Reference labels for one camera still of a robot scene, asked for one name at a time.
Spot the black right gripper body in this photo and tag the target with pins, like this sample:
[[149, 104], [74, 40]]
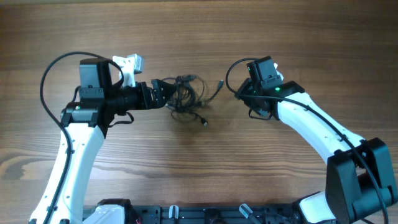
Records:
[[244, 94]]

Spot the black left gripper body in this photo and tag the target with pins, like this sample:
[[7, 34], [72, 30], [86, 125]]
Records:
[[136, 98]]

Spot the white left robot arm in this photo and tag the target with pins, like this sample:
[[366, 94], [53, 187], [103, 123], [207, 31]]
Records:
[[84, 124]]

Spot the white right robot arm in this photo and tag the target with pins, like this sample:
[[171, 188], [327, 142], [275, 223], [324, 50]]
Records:
[[360, 179]]

